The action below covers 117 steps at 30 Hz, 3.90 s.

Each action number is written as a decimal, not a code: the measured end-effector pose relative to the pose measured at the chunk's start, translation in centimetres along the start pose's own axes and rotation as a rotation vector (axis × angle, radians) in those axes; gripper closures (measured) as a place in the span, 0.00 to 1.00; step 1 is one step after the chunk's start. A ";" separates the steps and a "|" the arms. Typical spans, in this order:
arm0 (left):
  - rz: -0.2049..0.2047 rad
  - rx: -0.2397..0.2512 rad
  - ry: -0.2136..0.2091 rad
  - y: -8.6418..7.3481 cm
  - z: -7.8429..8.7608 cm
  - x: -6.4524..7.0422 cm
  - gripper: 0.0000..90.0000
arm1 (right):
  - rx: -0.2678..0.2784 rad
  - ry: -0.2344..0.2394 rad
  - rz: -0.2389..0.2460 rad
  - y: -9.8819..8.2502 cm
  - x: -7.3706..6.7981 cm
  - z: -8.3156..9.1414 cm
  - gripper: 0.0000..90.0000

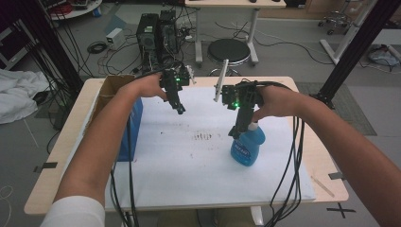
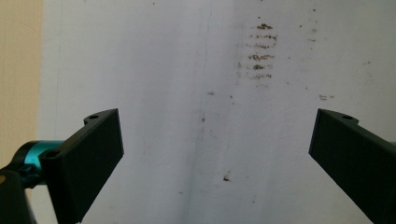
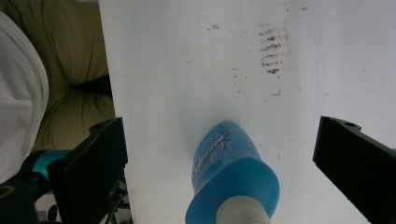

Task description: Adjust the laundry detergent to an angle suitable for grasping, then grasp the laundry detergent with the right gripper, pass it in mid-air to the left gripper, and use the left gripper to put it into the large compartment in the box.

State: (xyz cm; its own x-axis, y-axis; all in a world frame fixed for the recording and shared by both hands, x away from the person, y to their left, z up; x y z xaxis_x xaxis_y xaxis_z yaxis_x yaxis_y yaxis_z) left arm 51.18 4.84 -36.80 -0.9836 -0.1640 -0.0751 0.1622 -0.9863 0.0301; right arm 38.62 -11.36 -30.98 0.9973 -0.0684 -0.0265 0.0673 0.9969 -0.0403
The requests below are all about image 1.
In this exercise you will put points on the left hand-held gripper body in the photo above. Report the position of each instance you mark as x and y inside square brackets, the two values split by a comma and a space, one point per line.
[173, 78]

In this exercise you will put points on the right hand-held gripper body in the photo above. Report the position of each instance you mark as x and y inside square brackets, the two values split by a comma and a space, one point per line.
[244, 94]

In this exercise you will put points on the blue spray bottle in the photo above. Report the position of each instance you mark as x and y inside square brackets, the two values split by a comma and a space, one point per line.
[249, 148]

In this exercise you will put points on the person's left hand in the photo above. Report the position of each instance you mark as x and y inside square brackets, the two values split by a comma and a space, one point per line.
[149, 86]

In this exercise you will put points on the person's right hand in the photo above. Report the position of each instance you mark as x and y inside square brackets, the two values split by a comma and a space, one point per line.
[279, 101]

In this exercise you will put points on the black computer tower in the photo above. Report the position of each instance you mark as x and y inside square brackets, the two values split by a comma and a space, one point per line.
[147, 38]
[168, 33]

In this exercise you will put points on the black round stool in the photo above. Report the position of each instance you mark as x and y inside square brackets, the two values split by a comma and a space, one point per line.
[228, 50]

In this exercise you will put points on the blue cardboard box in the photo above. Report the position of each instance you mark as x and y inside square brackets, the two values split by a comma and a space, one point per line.
[134, 132]

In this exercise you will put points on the white paper sheet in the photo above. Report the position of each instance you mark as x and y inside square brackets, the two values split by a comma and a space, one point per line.
[189, 170]

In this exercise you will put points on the small white device box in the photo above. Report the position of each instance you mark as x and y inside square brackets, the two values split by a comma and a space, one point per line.
[115, 38]

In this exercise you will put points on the white desk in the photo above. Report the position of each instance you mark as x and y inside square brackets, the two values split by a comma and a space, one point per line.
[235, 3]

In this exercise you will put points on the grey floor mat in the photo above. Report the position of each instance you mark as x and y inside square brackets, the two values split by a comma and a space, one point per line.
[353, 107]

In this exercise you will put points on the black tape strip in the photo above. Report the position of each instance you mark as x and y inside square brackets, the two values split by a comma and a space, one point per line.
[47, 165]
[336, 176]

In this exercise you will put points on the round white table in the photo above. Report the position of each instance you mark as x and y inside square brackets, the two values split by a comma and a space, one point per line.
[77, 11]

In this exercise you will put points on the office chair base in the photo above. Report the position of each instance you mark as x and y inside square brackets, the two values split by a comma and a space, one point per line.
[335, 20]

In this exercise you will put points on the white metal stand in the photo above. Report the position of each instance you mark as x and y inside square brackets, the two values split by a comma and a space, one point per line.
[346, 34]

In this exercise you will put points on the black tape cross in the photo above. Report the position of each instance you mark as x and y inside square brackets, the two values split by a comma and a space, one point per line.
[341, 210]

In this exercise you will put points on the white sleeve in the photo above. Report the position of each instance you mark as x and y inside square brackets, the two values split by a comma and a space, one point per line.
[75, 213]

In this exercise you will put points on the white crumpled cloth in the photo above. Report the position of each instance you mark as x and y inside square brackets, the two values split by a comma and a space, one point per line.
[17, 94]

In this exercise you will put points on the black metal frame post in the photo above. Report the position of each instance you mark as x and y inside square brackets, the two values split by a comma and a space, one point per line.
[356, 47]
[53, 44]

